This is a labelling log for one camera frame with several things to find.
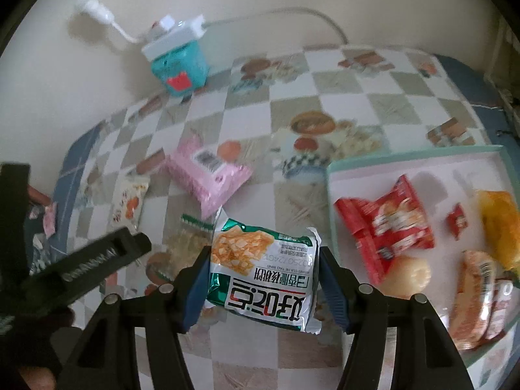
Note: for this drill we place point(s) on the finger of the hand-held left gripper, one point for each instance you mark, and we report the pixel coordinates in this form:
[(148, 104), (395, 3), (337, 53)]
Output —
[(14, 219), (89, 266)]

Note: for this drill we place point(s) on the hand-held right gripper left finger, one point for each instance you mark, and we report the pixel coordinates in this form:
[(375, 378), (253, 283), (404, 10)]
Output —
[(195, 292)]

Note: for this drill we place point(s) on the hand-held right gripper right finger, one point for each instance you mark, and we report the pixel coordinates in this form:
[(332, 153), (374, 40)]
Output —
[(335, 292)]

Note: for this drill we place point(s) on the green cracker snack packet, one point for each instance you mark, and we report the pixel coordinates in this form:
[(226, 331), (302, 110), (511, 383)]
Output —
[(189, 243), (260, 268)]

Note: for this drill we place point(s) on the round bun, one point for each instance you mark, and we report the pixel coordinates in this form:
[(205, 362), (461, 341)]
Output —
[(408, 276)]

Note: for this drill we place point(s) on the orange bread packet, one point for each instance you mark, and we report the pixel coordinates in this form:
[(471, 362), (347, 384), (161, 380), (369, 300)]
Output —
[(471, 300)]

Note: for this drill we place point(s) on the small red candy packet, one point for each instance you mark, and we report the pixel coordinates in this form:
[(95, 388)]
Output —
[(456, 221)]

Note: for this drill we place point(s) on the teal rimmed white tray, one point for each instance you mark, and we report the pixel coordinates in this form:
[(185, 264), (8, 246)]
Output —
[(438, 174)]

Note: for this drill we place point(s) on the person's left hand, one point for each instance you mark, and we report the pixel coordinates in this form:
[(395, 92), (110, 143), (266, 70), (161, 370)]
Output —
[(36, 380)]

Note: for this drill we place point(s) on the small pink snack packet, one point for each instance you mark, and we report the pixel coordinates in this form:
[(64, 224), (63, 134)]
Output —
[(49, 219)]

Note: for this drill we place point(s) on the blue white patterned plastic bag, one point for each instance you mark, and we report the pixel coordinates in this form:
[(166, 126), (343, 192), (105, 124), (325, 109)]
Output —
[(38, 252)]

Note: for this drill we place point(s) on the white printed snack packet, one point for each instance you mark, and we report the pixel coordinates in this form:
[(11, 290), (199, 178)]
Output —
[(129, 203)]

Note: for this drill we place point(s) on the large red snack packet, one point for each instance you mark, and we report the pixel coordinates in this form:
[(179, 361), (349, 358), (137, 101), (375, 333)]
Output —
[(382, 227)]

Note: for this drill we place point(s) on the large pink snack packet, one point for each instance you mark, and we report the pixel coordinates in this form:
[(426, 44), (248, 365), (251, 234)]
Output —
[(207, 170)]

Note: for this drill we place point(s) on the red white snack packet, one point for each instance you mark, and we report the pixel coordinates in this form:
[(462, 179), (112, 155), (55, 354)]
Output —
[(500, 308)]

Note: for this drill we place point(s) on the checkered printed tablecloth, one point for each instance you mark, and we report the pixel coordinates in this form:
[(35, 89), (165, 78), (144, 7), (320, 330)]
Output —
[(260, 130)]

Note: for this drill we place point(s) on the yellow snack packet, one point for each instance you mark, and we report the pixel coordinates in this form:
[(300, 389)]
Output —
[(501, 227)]

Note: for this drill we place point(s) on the teal box with red label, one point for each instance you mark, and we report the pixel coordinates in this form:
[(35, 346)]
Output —
[(180, 71)]

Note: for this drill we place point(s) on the white power strip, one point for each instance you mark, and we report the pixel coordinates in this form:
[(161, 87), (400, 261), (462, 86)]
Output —
[(174, 34)]

